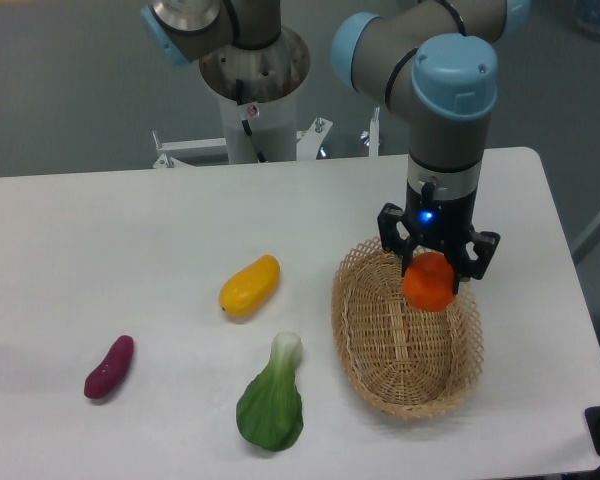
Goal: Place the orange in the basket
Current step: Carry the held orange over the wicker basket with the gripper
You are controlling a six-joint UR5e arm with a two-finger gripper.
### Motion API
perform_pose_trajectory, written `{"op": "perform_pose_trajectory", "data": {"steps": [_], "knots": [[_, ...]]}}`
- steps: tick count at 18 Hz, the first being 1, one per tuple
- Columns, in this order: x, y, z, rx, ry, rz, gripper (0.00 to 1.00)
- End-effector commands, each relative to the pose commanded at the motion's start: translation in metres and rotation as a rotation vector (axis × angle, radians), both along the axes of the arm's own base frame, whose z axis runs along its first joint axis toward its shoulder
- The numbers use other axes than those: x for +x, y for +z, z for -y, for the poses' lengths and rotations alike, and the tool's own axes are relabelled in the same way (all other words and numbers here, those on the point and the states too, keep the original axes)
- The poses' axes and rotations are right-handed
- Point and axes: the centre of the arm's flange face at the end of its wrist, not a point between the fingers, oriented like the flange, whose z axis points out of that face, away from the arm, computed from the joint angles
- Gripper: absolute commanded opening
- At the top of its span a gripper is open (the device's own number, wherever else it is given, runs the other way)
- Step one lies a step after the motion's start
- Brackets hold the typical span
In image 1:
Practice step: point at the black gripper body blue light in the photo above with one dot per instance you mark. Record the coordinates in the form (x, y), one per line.
(438, 216)

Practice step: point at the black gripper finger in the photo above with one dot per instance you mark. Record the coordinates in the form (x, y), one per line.
(396, 235)
(470, 255)

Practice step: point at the orange fruit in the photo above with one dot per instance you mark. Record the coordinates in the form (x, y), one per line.
(428, 282)

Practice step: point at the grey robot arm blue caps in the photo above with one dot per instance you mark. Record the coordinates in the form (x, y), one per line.
(433, 66)

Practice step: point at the woven wicker basket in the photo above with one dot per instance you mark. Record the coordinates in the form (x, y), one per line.
(400, 360)

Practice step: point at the yellow mango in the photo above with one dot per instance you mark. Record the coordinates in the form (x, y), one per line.
(249, 289)

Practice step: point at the green bok choy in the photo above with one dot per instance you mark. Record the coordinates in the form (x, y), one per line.
(269, 414)

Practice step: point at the purple sweet potato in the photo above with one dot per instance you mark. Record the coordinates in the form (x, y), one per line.
(111, 371)

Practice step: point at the white metal frame right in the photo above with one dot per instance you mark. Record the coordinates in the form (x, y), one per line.
(586, 241)

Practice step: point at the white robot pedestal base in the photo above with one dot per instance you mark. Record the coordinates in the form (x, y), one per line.
(257, 92)

